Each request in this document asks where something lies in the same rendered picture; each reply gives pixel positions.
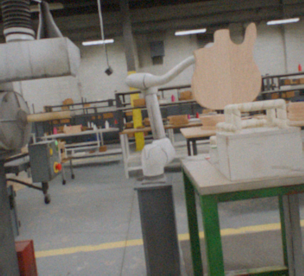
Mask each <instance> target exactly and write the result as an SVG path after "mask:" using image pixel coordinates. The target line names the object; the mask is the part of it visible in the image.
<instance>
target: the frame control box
mask: <svg viewBox="0 0 304 276"><path fill-rule="evenodd" d="M55 141H56V140H54V141H43V142H38V143H35V144H30V145H28V146H27V147H28V156H29V161H30V170H31V178H32V183H40V182H43V183H44V184H45V185H46V187H45V188H41V187H38V186H35V185H31V184H29V183H26V182H22V181H20V180H17V179H14V178H11V177H8V178H5V181H11V182H15V183H19V184H22V185H26V186H28V187H31V188H34V189H38V191H47V190H48V189H49V185H48V182H50V181H51V180H53V179H54V178H55V177H57V176H58V175H60V174H61V173H62V169H60V170H58V169H56V168H55V166H57V165H58V163H60V159H59V151H58V152H57V151H56V147H57V146H58V144H57V145H55ZM48 143H50V144H52V146H50V148H51V149H52V151H53V154H50V148H49V146H48Z"/></svg>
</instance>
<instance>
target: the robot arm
mask: <svg viewBox="0 0 304 276"><path fill-rule="evenodd" d="M212 46H213V43H208V44H207V45H205V47H212ZM193 64H195V58H194V56H190V57H188V58H186V59H184V60H183V61H182V62H181V63H180V64H179V65H176V66H175V67H174V68H173V69H171V70H170V72H168V73H167V74H165V75H162V76H154V75H151V74H147V73H139V74H131V75H129V76H127V78H126V84H127V86H129V87H132V88H137V89H140V91H141V94H142V95H143V96H144V97H145V101H146V105H147V110H148V116H149V119H150V125H151V130H152V133H153V138H154V141H153V143H152V144H148V145H146V146H145V147H143V149H142V153H141V162H142V170H143V177H138V178H137V181H142V182H141V185H146V184H155V183H166V181H165V180H166V177H167V176H166V175H164V171H163V168H164V166H166V165H167V164H169V163H170V162H171V161H172V160H173V159H174V157H175V149H174V148H173V146H172V144H171V142H170V139H168V138H166V137H165V133H164V127H163V122H162V117H161V113H160V108H159V103H158V99H157V92H158V86H160V85H164V84H167V83H169V81H171V80H172V79H174V77H176V76H177V75H179V74H180V73H181V72H182V71H183V70H184V69H186V68H187V67H189V66H190V65H193Z"/></svg>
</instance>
